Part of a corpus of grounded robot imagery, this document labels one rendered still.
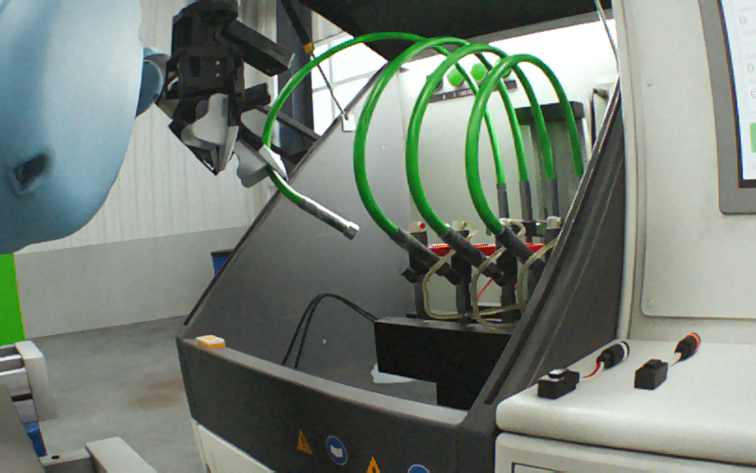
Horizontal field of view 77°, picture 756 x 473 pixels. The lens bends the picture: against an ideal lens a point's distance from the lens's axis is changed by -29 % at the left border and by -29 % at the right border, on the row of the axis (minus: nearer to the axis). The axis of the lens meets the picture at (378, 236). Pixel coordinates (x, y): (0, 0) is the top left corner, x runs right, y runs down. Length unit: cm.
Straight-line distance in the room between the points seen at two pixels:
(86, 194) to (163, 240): 742
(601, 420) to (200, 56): 56
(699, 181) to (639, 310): 16
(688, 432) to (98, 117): 39
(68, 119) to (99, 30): 4
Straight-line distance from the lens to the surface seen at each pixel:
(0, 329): 389
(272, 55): 78
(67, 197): 21
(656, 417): 44
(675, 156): 67
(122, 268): 742
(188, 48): 71
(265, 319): 113
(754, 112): 65
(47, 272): 715
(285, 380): 75
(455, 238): 72
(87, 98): 22
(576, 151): 81
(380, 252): 127
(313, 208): 94
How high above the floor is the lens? 115
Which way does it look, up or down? 3 degrees down
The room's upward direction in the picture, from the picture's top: 5 degrees counter-clockwise
